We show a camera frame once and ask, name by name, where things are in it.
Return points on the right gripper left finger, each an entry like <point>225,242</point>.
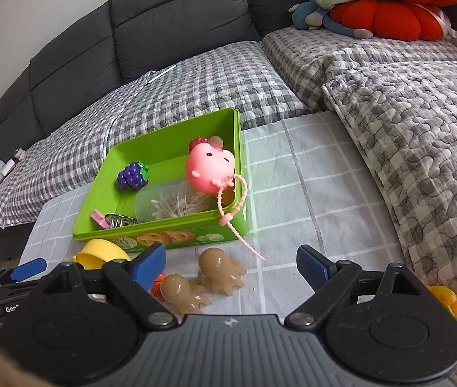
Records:
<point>127,286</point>

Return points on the clear cotton swab jar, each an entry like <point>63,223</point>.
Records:
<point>173,199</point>

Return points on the pink rubber chick toy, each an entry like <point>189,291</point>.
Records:
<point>211,170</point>

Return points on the blue plush toy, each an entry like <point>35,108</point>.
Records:
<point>312,14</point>

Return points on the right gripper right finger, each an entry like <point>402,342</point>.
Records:
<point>332,283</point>

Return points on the white grid cloth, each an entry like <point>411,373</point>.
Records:
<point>305,183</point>

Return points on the small orange figurine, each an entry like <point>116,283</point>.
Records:
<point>156,288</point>

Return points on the red flower cushion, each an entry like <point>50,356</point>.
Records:
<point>406,20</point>

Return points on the orange toy pumpkin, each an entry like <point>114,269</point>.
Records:
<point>447,297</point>

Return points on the grey patterned blanket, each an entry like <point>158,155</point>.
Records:
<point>403,120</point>

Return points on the grey checkered quilt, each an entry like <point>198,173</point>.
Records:
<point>280,77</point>

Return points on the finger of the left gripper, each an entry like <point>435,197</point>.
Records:
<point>23,272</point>

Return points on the pink card box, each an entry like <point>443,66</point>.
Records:
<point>100,219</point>

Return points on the tan octopus toy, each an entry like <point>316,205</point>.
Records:
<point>185,296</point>
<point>222,272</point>

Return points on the dark grey sofa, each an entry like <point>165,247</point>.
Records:
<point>58,107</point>

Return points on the green plastic biscuit box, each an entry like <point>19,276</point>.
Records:
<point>165,152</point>

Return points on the purple toy grapes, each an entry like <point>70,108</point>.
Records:
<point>134,176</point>

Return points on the clear green hair clip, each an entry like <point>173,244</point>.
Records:
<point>117,220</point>

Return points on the yellow toy pot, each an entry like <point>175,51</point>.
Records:
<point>97,252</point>

